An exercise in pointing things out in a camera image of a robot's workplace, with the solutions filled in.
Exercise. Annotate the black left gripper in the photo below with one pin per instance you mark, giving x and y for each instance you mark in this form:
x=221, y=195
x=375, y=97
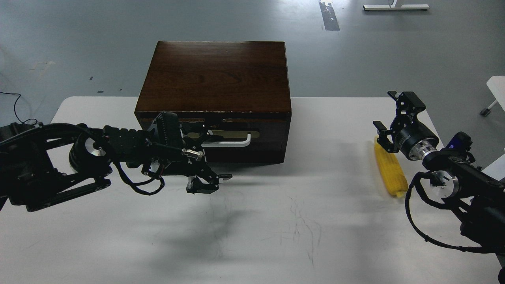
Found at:
x=177, y=161

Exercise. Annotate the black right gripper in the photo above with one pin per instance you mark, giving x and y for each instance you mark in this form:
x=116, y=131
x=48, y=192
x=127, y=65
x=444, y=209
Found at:
x=410, y=137

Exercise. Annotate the yellow corn cob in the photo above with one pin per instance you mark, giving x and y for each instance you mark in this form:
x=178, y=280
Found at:
x=391, y=172

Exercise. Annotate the wooden drawer with white handle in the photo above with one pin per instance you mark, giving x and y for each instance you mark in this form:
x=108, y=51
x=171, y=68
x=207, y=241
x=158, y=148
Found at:
x=251, y=133

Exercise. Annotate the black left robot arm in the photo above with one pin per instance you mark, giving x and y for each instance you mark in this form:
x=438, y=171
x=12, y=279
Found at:
x=44, y=165

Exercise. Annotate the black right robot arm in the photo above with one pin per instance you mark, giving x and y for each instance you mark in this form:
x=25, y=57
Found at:
x=450, y=181

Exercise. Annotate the dark wooden drawer cabinet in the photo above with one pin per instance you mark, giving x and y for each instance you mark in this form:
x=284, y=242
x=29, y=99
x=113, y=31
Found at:
x=246, y=79

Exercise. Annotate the white table edge at right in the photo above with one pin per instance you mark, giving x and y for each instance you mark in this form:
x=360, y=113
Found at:
x=496, y=85

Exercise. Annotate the white metal stand base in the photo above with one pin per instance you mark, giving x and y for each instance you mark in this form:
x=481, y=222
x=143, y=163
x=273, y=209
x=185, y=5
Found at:
x=396, y=5

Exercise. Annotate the black tape strip on floor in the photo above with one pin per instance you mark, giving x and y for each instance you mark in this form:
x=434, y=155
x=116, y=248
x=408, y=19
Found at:
x=330, y=22

